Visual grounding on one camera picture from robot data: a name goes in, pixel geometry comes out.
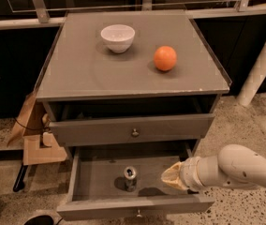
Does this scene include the grey drawer cabinet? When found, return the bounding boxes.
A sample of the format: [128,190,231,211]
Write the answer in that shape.
[34,10,232,161]

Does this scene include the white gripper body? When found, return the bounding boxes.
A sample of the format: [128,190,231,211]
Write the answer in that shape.
[180,157,206,192]

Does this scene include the black shoe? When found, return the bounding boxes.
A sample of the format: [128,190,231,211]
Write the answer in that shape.
[23,215,54,225]

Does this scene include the orange fruit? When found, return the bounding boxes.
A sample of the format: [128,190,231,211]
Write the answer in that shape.
[154,46,177,72]

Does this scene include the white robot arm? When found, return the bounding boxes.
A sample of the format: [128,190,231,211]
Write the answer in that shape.
[161,144,266,192]

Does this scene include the black cable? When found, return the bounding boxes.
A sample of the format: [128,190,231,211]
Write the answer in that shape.
[13,117,51,132]

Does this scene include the grey open middle drawer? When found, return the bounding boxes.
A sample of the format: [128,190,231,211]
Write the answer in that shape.
[57,142,214,221]

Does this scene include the white ceramic bowl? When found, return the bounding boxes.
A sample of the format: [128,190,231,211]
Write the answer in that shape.
[100,24,135,53]

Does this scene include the brown cardboard pieces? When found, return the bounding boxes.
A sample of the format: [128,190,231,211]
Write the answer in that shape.
[7,90,67,165]

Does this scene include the grey top drawer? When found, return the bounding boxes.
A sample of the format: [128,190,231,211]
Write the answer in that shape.
[50,113,214,146]

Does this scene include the metal railing frame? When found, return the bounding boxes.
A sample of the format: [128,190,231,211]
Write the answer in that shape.
[0,0,266,32]

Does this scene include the white diagonal post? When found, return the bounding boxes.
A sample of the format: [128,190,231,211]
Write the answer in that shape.
[237,42,266,107]

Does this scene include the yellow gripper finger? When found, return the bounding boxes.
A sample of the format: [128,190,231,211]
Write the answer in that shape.
[161,162,188,190]

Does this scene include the redbull can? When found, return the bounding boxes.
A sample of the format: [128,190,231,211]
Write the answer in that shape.
[124,166,137,192]

